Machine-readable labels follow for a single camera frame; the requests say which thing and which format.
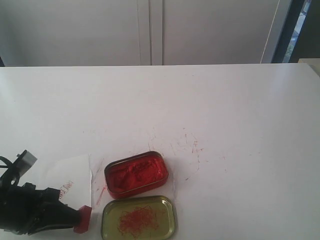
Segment red plastic stamp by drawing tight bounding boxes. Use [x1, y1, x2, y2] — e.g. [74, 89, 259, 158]
[73, 205, 92, 234]

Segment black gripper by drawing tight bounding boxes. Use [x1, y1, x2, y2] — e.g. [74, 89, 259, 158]
[0, 182, 81, 235]

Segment gold tin lid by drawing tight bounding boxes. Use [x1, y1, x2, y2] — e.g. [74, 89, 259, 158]
[100, 195, 176, 240]

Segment red ink pad tin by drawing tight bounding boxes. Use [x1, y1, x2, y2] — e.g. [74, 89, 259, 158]
[104, 151, 169, 200]

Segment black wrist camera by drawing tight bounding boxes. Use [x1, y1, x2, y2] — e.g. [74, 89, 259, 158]
[10, 150, 37, 177]

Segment black cable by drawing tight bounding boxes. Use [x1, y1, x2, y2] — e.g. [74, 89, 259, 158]
[0, 156, 13, 173]

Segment white paper sheet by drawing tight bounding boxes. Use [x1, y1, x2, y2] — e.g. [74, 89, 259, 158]
[36, 154, 92, 210]

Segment beige box at right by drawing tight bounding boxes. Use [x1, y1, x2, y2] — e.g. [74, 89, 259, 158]
[298, 58, 320, 75]

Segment white cabinet with doors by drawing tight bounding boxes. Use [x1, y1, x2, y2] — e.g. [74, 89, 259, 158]
[0, 0, 291, 67]

